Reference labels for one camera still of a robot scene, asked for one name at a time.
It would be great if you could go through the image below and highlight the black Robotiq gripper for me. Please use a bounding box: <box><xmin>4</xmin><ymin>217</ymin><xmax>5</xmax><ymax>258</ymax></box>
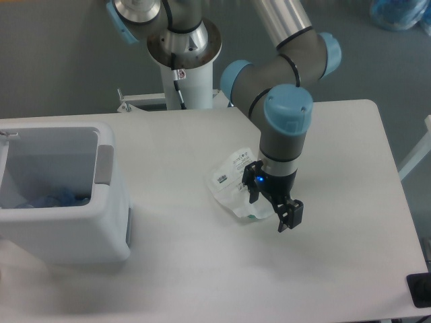
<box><xmin>242</xmin><ymin>160</ymin><xmax>304</xmax><ymax>233</ymax></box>

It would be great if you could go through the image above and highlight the clear crushed plastic bottle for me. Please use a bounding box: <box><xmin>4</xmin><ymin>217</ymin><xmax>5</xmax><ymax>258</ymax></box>
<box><xmin>15</xmin><ymin>188</ymin><xmax>90</xmax><ymax>209</ymax></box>

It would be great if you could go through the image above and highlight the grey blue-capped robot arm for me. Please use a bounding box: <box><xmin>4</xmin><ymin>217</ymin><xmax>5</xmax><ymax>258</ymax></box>
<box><xmin>106</xmin><ymin>1</ymin><xmax>341</xmax><ymax>231</ymax></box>

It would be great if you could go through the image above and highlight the white trash can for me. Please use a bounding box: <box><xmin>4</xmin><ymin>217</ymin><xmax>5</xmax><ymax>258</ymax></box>
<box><xmin>1</xmin><ymin>121</ymin><xmax>131</xmax><ymax>264</ymax></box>

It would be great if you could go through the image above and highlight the white plastic medical packaging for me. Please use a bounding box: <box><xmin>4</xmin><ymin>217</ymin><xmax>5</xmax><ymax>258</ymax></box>
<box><xmin>205</xmin><ymin>147</ymin><xmax>275</xmax><ymax>219</ymax></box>

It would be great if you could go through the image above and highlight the black device at table edge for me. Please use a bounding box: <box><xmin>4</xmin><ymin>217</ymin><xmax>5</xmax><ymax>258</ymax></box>
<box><xmin>406</xmin><ymin>273</ymin><xmax>430</xmax><ymax>308</ymax></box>

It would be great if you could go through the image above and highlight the blue plastic bag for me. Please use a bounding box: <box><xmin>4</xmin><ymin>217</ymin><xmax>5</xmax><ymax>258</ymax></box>
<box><xmin>369</xmin><ymin>1</ymin><xmax>430</xmax><ymax>32</ymax></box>

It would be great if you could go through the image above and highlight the white metal base frame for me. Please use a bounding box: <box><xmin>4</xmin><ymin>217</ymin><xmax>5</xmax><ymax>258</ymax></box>
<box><xmin>117</xmin><ymin>89</ymin><xmax>234</xmax><ymax>113</ymax></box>

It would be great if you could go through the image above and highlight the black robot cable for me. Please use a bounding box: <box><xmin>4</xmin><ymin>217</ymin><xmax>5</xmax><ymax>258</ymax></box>
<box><xmin>170</xmin><ymin>52</ymin><xmax>188</xmax><ymax>110</ymax></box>

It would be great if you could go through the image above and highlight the white frame leg right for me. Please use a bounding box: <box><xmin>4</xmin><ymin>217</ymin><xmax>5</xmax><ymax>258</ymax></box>
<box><xmin>398</xmin><ymin>115</ymin><xmax>430</xmax><ymax>181</ymax></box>

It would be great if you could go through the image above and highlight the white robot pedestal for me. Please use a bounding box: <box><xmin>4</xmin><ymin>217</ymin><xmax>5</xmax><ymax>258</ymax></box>
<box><xmin>147</xmin><ymin>18</ymin><xmax>222</xmax><ymax>110</ymax></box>

